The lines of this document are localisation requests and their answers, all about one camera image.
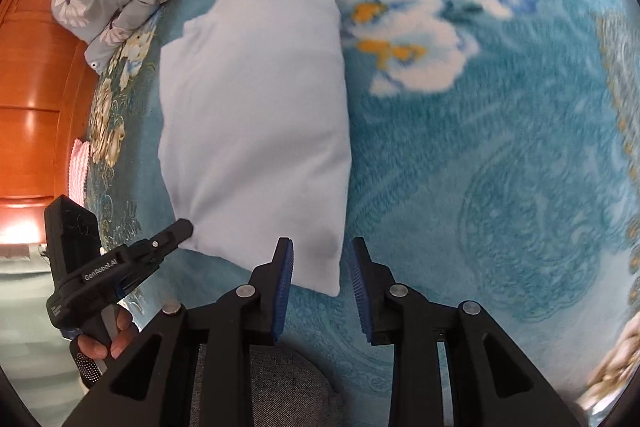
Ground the orange wooden headboard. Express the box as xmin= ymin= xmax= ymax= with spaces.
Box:
xmin=0 ymin=0 xmax=116 ymax=253

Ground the teal floral fleece blanket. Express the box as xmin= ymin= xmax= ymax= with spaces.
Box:
xmin=87 ymin=0 xmax=640 ymax=427

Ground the light blue printed t-shirt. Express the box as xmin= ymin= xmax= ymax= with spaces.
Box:
xmin=159 ymin=0 xmax=352 ymax=298

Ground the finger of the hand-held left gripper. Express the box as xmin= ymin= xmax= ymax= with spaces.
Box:
xmin=145 ymin=218 xmax=195 ymax=260

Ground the pink knitted cloth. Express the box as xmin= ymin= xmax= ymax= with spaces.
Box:
xmin=70 ymin=138 xmax=92 ymax=205

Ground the person's left hand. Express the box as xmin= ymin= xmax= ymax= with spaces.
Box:
xmin=69 ymin=307 xmax=140 ymax=390

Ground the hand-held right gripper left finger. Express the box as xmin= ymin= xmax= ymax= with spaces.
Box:
xmin=62 ymin=237 xmax=295 ymax=427

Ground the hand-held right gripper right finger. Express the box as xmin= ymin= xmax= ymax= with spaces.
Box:
xmin=350 ymin=237 xmax=583 ymax=427

